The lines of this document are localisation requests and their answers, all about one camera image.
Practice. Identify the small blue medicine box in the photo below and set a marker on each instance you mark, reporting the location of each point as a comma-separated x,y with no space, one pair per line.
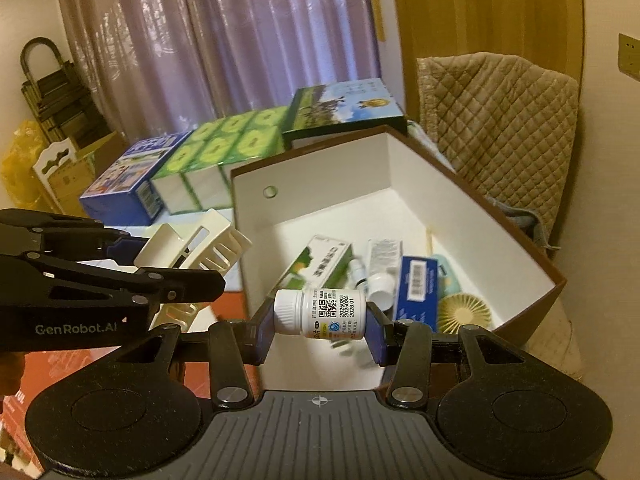
417,290

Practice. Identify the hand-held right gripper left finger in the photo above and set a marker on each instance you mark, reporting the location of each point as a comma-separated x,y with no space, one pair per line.
265,332

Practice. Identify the cardboard box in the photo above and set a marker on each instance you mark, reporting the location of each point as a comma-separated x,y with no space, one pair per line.
75,180

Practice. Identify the green picture box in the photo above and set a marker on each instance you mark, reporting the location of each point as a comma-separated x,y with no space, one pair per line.
340,105

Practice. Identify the brass wall socket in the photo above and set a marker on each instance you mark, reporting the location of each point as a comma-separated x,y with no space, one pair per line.
631,55

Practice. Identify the small white pill bottle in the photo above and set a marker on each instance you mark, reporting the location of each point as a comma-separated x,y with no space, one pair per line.
325,312

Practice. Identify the white decorative board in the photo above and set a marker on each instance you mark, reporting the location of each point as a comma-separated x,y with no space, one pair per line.
52,155

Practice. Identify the beige quilted chair cover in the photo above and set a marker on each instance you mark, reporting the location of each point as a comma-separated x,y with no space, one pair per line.
500,125

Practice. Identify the purple curtain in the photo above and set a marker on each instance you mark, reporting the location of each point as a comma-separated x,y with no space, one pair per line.
225,35

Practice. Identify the mint handheld fan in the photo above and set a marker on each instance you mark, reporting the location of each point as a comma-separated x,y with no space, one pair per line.
465,310

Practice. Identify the green medicine box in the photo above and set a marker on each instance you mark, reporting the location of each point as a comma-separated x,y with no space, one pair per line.
320,262

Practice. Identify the large blue printed box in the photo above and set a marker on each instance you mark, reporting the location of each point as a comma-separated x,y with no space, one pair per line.
115,200

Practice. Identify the yellow plastic bag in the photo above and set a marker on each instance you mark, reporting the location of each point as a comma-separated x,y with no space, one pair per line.
20,165

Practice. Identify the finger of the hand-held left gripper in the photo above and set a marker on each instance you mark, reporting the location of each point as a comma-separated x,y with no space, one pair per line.
75,240
165,287

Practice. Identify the white plastic basket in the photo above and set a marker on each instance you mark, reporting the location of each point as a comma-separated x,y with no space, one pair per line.
220,245

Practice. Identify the white ointment tube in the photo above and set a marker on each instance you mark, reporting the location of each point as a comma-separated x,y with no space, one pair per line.
382,260

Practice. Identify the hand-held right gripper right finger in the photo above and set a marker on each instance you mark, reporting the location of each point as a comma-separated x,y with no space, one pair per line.
375,332

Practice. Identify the wooden door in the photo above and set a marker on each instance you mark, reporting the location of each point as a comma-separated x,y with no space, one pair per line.
475,10

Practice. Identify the tan hanging strip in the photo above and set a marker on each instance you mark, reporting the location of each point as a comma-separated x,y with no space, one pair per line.
378,10

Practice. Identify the brown storage box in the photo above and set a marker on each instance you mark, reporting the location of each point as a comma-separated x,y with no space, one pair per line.
325,200

